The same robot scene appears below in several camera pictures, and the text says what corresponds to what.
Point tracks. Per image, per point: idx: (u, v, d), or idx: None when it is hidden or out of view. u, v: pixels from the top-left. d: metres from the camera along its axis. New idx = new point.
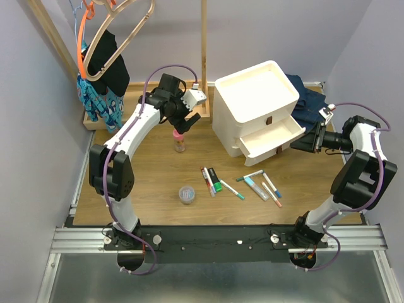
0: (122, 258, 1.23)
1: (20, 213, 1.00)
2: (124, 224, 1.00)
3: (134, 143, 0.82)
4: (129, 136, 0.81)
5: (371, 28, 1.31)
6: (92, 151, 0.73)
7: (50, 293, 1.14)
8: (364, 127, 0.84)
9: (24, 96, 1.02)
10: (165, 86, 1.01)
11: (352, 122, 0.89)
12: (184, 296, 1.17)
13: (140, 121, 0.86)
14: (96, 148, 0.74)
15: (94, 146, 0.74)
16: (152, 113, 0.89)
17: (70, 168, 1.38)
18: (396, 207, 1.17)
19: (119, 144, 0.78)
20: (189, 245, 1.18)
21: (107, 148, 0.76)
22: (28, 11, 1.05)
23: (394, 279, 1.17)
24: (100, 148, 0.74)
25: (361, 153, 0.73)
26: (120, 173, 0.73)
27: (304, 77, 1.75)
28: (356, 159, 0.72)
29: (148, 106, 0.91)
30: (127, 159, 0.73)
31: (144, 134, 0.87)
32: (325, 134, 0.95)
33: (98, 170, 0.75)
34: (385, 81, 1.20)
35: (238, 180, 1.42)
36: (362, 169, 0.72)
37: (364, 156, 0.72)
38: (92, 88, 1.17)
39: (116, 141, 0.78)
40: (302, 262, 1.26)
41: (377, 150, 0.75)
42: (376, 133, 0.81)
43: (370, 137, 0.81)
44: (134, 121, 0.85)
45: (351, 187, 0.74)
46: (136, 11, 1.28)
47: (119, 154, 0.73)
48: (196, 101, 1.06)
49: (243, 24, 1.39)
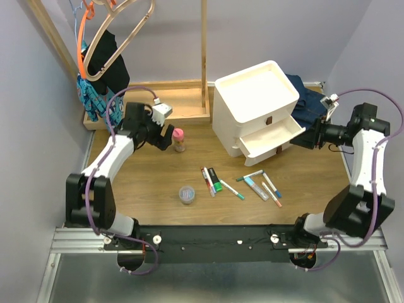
0: (122, 258, 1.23)
1: (20, 214, 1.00)
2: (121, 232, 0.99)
3: (114, 169, 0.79)
4: (106, 163, 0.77)
5: (371, 28, 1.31)
6: (68, 182, 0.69)
7: (50, 293, 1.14)
8: (368, 142, 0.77)
9: (24, 95, 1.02)
10: (132, 115, 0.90)
11: (356, 123, 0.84)
12: (184, 296, 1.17)
13: (115, 148, 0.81)
14: (72, 178, 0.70)
15: (69, 177, 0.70)
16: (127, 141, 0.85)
17: (70, 169, 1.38)
18: (396, 207, 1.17)
19: (98, 170, 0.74)
20: (189, 245, 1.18)
21: (85, 177, 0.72)
22: (28, 11, 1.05)
23: (394, 280, 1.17)
24: (77, 177, 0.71)
25: (355, 187, 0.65)
26: (102, 199, 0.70)
27: (304, 77, 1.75)
28: (348, 196, 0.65)
29: (120, 136, 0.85)
30: (108, 183, 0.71)
31: (122, 161, 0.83)
32: (326, 129, 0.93)
33: (76, 202, 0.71)
34: (385, 81, 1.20)
35: (238, 180, 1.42)
36: (356, 204, 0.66)
37: (356, 194, 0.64)
38: (92, 88, 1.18)
39: (95, 167, 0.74)
40: (302, 262, 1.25)
41: (374, 182, 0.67)
42: (379, 149, 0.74)
43: (371, 156, 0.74)
44: (109, 149, 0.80)
45: (344, 218, 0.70)
46: (136, 11, 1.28)
47: (98, 180, 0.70)
48: (163, 116, 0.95)
49: (243, 24, 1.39)
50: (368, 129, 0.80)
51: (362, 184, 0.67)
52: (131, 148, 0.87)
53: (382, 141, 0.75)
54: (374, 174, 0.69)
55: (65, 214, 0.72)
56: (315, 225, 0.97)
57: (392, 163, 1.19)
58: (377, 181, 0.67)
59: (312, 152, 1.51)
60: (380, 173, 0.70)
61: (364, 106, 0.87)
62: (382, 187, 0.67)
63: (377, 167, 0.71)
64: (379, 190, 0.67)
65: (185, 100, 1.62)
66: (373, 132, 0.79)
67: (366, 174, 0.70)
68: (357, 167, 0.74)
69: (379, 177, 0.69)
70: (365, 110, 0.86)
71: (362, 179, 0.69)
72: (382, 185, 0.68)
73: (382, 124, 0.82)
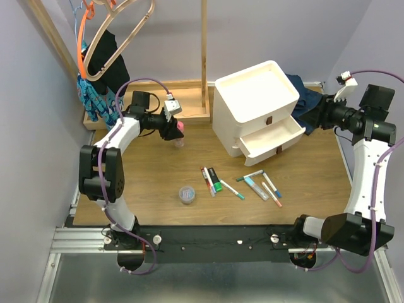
0: (122, 258, 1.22)
1: (20, 213, 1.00)
2: (124, 223, 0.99)
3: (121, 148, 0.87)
4: (116, 139, 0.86)
5: (371, 28, 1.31)
6: (83, 153, 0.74)
7: (50, 293, 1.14)
8: (369, 156, 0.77)
9: (24, 96, 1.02)
10: (138, 102, 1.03)
11: (359, 127, 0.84)
12: (184, 296, 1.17)
13: (124, 128, 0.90)
14: (85, 149, 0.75)
15: (82, 148, 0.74)
16: (132, 122, 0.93)
17: (70, 169, 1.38)
18: (394, 207, 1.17)
19: (109, 143, 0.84)
20: (189, 245, 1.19)
21: (96, 148, 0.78)
22: (28, 9, 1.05)
23: (394, 279, 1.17)
24: (89, 148, 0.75)
25: (353, 215, 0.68)
26: (113, 167, 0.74)
27: (304, 77, 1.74)
28: (348, 224, 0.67)
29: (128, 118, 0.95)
30: (119, 154, 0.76)
31: (127, 141, 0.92)
32: (332, 108, 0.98)
33: (88, 171, 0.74)
34: (384, 80, 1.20)
35: (238, 180, 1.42)
36: (355, 231, 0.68)
37: (353, 223, 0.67)
38: (92, 88, 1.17)
39: (106, 140, 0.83)
40: (302, 262, 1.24)
41: (374, 207, 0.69)
42: (381, 165, 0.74)
43: (372, 174, 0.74)
44: (117, 129, 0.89)
45: (344, 240, 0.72)
46: (136, 11, 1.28)
47: (110, 149, 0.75)
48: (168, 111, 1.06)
49: (243, 24, 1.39)
50: (370, 140, 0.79)
51: (360, 211, 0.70)
52: (137, 125, 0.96)
53: (386, 155, 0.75)
54: (373, 199, 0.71)
55: (78, 183, 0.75)
56: (315, 232, 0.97)
57: (392, 163, 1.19)
58: (375, 208, 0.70)
59: (313, 152, 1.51)
60: (380, 196, 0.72)
61: (379, 89, 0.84)
62: (382, 213, 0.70)
63: (377, 188, 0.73)
64: (378, 216, 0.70)
65: (185, 100, 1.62)
66: (375, 143, 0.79)
67: (365, 198, 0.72)
68: (356, 187, 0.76)
69: (378, 202, 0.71)
70: (378, 96, 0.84)
71: (360, 205, 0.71)
72: (381, 210, 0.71)
73: (388, 126, 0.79)
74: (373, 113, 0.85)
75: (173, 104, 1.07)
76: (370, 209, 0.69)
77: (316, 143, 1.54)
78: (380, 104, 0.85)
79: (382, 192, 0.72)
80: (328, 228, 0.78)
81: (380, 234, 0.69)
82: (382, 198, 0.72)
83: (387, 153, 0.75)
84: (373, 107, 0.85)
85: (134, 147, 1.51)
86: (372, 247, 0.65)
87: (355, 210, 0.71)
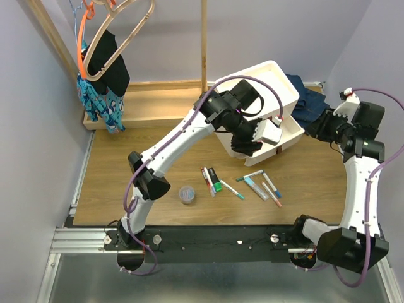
0: (122, 258, 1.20)
1: (20, 213, 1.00)
2: (132, 225, 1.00)
3: (172, 158, 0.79)
4: (165, 153, 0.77)
5: (370, 28, 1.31)
6: (130, 160, 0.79)
7: (50, 293, 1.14)
8: (360, 173, 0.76)
9: (24, 96, 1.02)
10: (237, 94, 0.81)
11: (350, 146, 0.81)
12: (184, 297, 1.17)
13: (184, 135, 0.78)
14: (132, 157, 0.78)
15: (132, 154, 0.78)
16: (201, 127, 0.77)
17: (70, 170, 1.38)
18: (394, 207, 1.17)
19: (152, 161, 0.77)
20: (189, 245, 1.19)
21: (141, 160, 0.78)
22: (28, 9, 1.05)
23: (394, 279, 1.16)
24: (135, 158, 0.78)
25: (348, 230, 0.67)
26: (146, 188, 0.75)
27: (304, 77, 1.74)
28: (342, 238, 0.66)
29: (200, 116, 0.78)
30: (153, 180, 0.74)
31: (187, 147, 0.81)
32: (329, 122, 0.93)
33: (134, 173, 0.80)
34: (385, 80, 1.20)
35: (238, 180, 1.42)
36: (350, 247, 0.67)
37: (347, 238, 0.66)
38: (92, 88, 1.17)
39: (149, 157, 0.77)
40: (302, 262, 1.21)
41: (367, 222, 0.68)
42: (374, 181, 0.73)
43: (365, 189, 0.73)
44: (176, 135, 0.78)
45: (340, 257, 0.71)
46: (136, 12, 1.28)
47: (147, 172, 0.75)
48: (262, 136, 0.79)
49: (243, 24, 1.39)
50: (360, 156, 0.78)
51: (355, 225, 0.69)
52: (209, 128, 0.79)
53: (376, 171, 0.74)
54: (367, 213, 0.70)
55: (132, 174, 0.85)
56: (315, 233, 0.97)
57: (392, 163, 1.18)
58: (370, 223, 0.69)
59: (313, 152, 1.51)
60: (373, 211, 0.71)
61: (370, 108, 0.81)
62: (376, 228, 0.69)
63: (371, 204, 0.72)
64: (373, 231, 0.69)
65: (185, 100, 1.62)
66: (366, 160, 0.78)
67: (359, 213, 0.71)
68: (350, 202, 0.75)
69: (372, 217, 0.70)
70: (368, 115, 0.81)
71: (354, 219, 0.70)
72: (375, 225, 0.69)
73: (377, 144, 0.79)
74: (363, 132, 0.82)
75: (275, 133, 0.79)
76: (365, 224, 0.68)
77: (316, 144, 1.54)
78: (371, 123, 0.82)
79: (375, 206, 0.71)
80: (319, 244, 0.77)
81: (375, 249, 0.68)
82: (375, 213, 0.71)
83: (379, 169, 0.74)
84: (363, 125, 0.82)
85: (134, 147, 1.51)
86: (366, 262, 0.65)
87: (349, 225, 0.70)
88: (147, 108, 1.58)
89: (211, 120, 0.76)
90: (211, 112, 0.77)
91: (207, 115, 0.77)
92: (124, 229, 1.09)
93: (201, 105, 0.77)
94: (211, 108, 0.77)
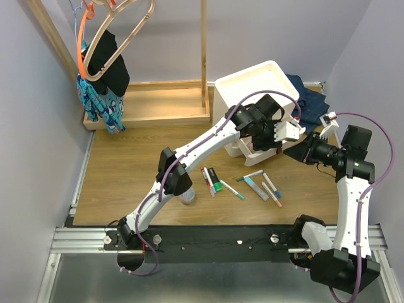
0: (121, 259, 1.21)
1: (20, 212, 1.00)
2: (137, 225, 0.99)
3: (202, 158, 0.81)
4: (197, 151, 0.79)
5: (371, 27, 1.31)
6: (163, 154, 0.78)
7: (50, 293, 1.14)
8: (351, 193, 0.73)
9: (25, 96, 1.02)
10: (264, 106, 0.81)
11: (341, 166, 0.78)
12: (184, 296, 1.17)
13: (215, 138, 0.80)
14: (166, 153, 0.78)
15: (165, 149, 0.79)
16: (231, 132, 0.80)
17: (70, 170, 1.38)
18: (394, 207, 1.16)
19: (185, 156, 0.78)
20: (189, 245, 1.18)
21: (175, 156, 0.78)
22: (28, 9, 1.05)
23: (394, 279, 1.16)
24: (170, 153, 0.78)
25: (341, 251, 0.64)
26: (175, 180, 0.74)
27: (304, 77, 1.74)
28: (334, 260, 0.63)
29: (231, 124, 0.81)
30: (185, 175, 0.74)
31: (216, 150, 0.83)
32: (317, 146, 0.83)
33: (163, 168, 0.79)
34: (386, 78, 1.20)
35: (238, 180, 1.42)
36: (342, 267, 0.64)
37: (339, 258, 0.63)
38: (92, 88, 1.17)
39: (183, 153, 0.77)
40: (302, 262, 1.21)
41: (358, 243, 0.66)
42: (364, 202, 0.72)
43: (356, 210, 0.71)
44: (208, 136, 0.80)
45: (332, 278, 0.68)
46: (136, 12, 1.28)
47: (180, 166, 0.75)
48: (286, 137, 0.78)
49: (243, 24, 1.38)
50: (352, 177, 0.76)
51: (346, 247, 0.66)
52: (237, 136, 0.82)
53: (367, 192, 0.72)
54: (358, 235, 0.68)
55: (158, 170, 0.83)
56: (313, 242, 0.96)
57: None
58: (362, 243, 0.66)
59: None
60: (364, 233, 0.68)
61: (358, 130, 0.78)
62: (367, 249, 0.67)
63: (362, 225, 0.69)
64: (364, 252, 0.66)
65: (185, 100, 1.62)
66: (357, 180, 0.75)
67: (351, 235, 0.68)
68: (341, 223, 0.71)
69: (363, 238, 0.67)
70: (356, 137, 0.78)
71: (346, 240, 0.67)
72: (367, 246, 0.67)
73: (367, 164, 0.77)
74: (354, 153, 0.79)
75: (295, 132, 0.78)
76: (357, 245, 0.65)
77: None
78: (360, 144, 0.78)
79: (367, 228, 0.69)
80: (312, 264, 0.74)
81: (367, 272, 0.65)
82: (366, 234, 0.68)
83: (369, 190, 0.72)
84: (352, 147, 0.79)
85: (134, 146, 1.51)
86: (357, 285, 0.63)
87: (341, 246, 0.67)
88: (148, 108, 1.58)
89: (240, 128, 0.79)
90: (240, 122, 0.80)
91: (237, 124, 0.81)
92: (124, 229, 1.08)
93: (230, 115, 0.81)
94: (239, 119, 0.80)
